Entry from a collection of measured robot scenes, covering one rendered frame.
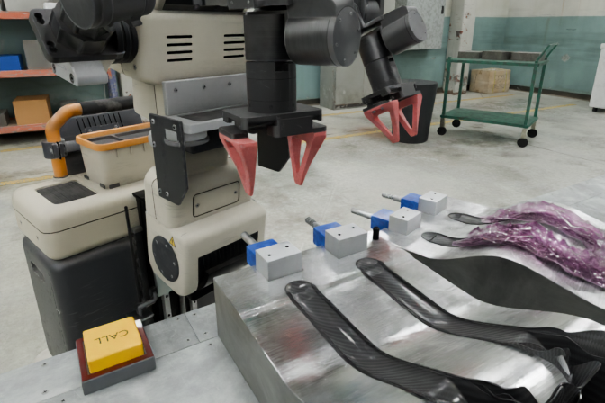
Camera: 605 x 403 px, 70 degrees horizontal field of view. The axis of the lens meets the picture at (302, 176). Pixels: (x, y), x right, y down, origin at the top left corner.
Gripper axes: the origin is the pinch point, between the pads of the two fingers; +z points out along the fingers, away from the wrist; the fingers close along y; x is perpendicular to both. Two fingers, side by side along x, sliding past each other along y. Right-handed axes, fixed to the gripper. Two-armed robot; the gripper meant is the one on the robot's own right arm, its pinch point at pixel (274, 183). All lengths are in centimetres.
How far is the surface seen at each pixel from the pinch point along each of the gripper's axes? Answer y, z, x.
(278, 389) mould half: -8.1, 15.1, -15.4
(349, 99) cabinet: 365, 78, 464
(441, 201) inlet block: 39.0, 13.3, 6.8
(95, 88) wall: 35, 46, 532
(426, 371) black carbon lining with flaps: 1.7, 10.3, -24.6
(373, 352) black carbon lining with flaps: 1.6, 13.2, -17.9
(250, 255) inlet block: -2.0, 11.3, 3.8
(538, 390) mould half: 5.5, 8.1, -32.1
